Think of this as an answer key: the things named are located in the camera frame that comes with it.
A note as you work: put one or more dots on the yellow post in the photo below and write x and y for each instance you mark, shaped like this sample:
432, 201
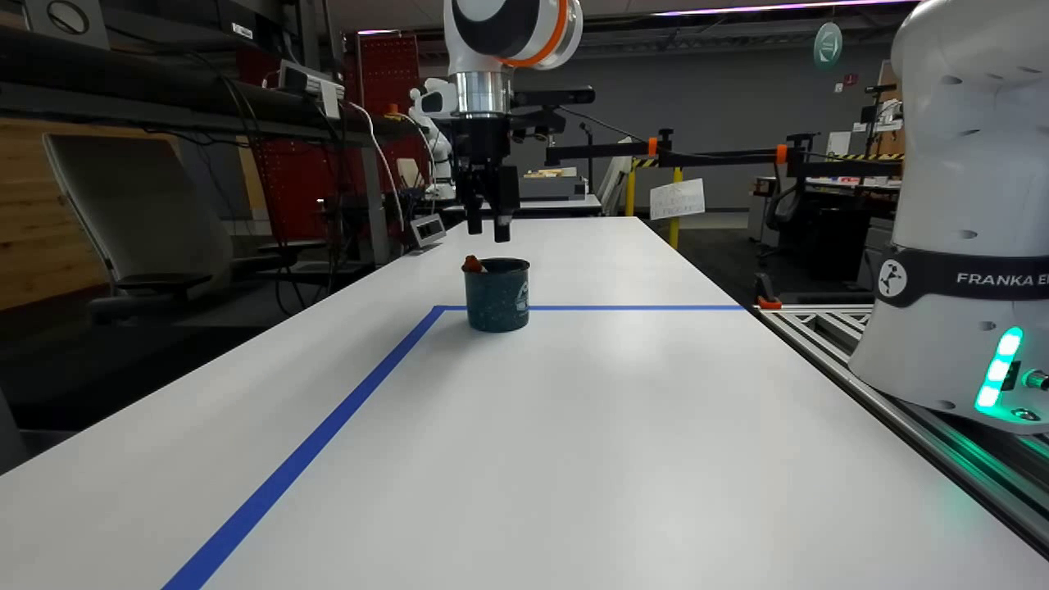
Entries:
677, 232

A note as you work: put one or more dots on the light wooden panel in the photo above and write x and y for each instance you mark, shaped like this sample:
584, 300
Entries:
38, 219

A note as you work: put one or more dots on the black boom arm orange joints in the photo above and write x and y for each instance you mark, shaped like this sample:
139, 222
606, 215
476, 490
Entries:
722, 152

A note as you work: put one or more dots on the aluminium rail base frame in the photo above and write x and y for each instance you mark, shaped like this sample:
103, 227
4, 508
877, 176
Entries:
938, 437

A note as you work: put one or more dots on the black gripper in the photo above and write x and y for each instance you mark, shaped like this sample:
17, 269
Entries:
479, 152

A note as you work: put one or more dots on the blue tape line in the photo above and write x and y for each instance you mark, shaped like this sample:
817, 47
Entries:
328, 437

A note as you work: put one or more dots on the red metal cabinet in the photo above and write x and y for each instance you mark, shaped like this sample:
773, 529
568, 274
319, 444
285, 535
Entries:
298, 176

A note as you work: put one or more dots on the round green white sign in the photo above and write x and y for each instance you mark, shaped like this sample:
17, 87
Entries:
827, 45

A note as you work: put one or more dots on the white paper sign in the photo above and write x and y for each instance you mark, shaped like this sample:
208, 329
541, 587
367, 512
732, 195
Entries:
679, 198

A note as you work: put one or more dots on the dark blue mug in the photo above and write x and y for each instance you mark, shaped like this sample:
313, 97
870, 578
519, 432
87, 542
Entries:
499, 296

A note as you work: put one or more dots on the black machine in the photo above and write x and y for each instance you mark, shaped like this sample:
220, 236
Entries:
821, 232

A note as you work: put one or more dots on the grey chair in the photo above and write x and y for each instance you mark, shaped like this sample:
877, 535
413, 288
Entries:
142, 219

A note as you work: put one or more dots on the white power box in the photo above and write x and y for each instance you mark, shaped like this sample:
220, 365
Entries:
313, 91

